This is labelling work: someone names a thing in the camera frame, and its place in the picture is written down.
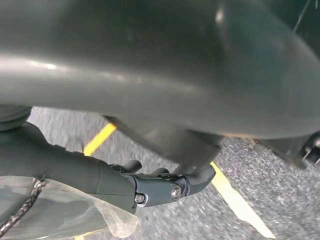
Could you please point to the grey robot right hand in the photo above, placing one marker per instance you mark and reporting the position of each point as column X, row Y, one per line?
column 75, row 179

